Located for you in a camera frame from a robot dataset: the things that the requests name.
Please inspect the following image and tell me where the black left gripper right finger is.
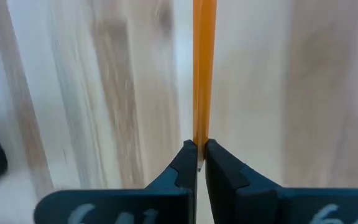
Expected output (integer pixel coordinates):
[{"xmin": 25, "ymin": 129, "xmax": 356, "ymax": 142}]
[{"xmin": 205, "ymin": 138, "xmax": 358, "ymax": 224}]

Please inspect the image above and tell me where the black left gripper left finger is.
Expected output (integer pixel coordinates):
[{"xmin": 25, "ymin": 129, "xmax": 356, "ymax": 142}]
[{"xmin": 33, "ymin": 139, "xmax": 198, "ymax": 224}]

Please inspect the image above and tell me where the orange pencil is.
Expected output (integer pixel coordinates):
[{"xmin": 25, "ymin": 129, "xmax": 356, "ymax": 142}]
[{"xmin": 192, "ymin": 0, "xmax": 218, "ymax": 173}]

